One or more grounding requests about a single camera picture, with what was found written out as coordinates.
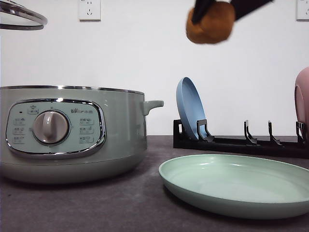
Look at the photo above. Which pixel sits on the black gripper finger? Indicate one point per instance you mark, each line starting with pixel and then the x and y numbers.
pixel 245 7
pixel 201 7

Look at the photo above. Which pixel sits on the brown potato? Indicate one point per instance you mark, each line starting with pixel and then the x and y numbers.
pixel 215 26

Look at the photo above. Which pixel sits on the green plate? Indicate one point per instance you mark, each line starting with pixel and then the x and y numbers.
pixel 238 186

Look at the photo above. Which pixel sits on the glass steamer lid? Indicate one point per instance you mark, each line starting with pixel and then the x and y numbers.
pixel 14 16

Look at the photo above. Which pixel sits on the pink plate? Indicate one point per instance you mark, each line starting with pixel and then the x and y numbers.
pixel 302 96

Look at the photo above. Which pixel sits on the blue plate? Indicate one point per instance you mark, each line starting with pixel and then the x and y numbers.
pixel 190 107

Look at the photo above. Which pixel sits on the green electric steamer pot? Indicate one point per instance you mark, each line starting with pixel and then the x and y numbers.
pixel 72 135

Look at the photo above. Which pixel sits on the black dish rack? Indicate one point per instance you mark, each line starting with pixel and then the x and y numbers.
pixel 250 145

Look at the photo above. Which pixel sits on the white wall socket right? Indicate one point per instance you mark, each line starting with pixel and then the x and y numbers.
pixel 302 10

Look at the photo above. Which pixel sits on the white wall socket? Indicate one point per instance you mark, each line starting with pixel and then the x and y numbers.
pixel 89 10
pixel 302 10

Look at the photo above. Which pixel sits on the white wall socket left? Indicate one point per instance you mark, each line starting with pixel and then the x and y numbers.
pixel 89 10

